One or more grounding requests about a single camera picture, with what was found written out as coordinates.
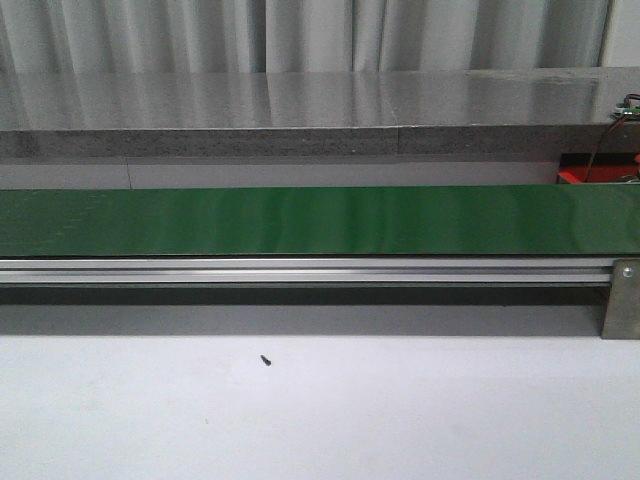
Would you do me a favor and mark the grey granite counter slab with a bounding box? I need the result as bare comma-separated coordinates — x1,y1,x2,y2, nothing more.
1,67,639,158

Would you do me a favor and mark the green conveyor belt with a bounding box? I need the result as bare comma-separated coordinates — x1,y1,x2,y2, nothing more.
1,184,639,257

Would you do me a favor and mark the red plastic tray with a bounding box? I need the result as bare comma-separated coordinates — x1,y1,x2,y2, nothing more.
556,153,639,184

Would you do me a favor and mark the small green circuit board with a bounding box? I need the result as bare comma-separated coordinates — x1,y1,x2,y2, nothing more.
610,96,640,121

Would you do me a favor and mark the grey pleated curtain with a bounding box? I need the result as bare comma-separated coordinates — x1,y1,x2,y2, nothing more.
1,0,639,74

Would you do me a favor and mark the red and black wire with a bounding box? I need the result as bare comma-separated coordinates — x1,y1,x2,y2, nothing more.
584,93,640,184

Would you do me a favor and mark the aluminium conveyor side rail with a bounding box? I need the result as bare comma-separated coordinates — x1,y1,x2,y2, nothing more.
1,257,615,285

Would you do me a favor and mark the steel conveyor support bracket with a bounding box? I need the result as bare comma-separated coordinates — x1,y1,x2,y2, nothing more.
601,258,640,340

